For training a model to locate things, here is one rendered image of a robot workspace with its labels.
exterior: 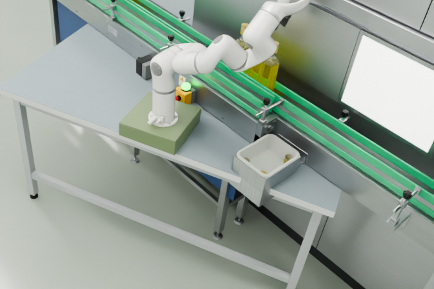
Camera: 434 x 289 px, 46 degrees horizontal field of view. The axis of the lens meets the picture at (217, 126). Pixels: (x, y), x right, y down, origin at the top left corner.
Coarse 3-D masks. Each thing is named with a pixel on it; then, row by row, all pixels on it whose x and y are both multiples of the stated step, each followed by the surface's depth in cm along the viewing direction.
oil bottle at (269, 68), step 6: (270, 60) 211; (276, 60) 212; (264, 66) 214; (270, 66) 211; (276, 66) 214; (264, 72) 215; (270, 72) 213; (276, 72) 216; (264, 78) 216; (270, 78) 215; (264, 84) 218; (270, 84) 218
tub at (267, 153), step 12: (252, 144) 206; (264, 144) 213; (276, 144) 212; (288, 144) 209; (240, 156) 200; (252, 156) 210; (264, 156) 212; (276, 156) 213; (252, 168) 196; (264, 168) 206; (276, 168) 197
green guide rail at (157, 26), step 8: (120, 0) 269; (128, 8) 267; (136, 8) 261; (136, 16) 264; (144, 16) 258; (152, 24) 256; (160, 24) 251; (160, 32) 254; (168, 32) 249; (176, 32) 245; (176, 40) 247; (184, 40) 242; (224, 64) 228; (224, 72) 230; (232, 72) 225; (232, 80) 228; (240, 80) 223; (248, 80) 220; (248, 88) 222; (256, 88) 218; (256, 96) 220; (264, 96) 216; (272, 96) 213; (272, 104) 215
